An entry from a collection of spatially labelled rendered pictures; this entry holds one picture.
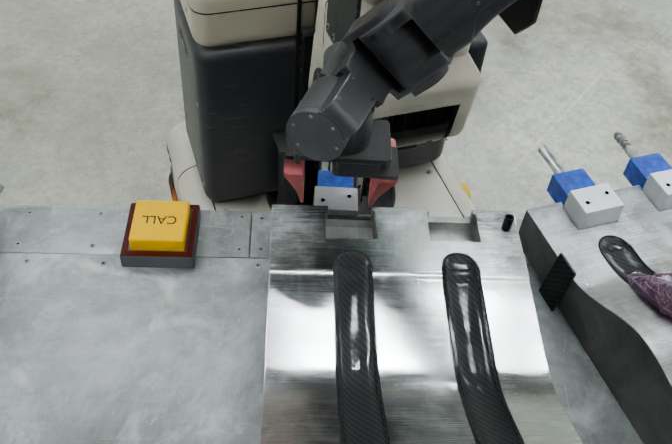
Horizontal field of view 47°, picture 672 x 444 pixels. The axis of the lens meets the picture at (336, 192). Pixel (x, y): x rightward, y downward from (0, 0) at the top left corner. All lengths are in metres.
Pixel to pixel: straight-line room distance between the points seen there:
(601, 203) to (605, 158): 1.46
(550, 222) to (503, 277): 0.14
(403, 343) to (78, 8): 2.20
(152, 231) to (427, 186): 0.95
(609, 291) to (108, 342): 0.52
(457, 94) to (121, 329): 0.61
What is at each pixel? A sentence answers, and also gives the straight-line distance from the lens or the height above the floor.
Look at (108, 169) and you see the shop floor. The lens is 2.15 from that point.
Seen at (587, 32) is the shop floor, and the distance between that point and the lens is 2.87.
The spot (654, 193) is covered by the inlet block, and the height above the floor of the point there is 0.87.
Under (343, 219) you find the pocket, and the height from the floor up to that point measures 0.88.
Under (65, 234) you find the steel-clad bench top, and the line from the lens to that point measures 0.94.
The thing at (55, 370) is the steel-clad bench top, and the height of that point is 0.80.
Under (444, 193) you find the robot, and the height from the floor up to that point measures 0.28.
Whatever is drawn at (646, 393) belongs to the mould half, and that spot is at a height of 0.85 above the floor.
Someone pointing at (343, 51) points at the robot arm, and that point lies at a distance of 0.76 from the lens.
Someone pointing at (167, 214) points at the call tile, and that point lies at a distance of 0.89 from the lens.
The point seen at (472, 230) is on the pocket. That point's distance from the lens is 0.85.
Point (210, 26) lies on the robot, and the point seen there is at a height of 0.74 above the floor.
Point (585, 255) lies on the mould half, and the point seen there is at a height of 0.85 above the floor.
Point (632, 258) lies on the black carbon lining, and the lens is 0.91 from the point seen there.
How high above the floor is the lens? 1.49
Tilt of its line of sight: 46 degrees down
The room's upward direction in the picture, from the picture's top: 6 degrees clockwise
